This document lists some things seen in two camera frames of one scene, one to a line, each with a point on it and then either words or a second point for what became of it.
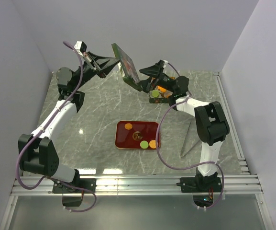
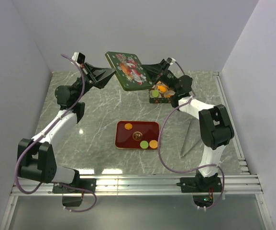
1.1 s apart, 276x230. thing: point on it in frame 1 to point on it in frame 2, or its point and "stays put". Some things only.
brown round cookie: x=128 y=126 stays put
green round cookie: x=155 y=93 stays put
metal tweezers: x=184 y=141 stays put
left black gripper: x=91 y=60 to x=98 y=73
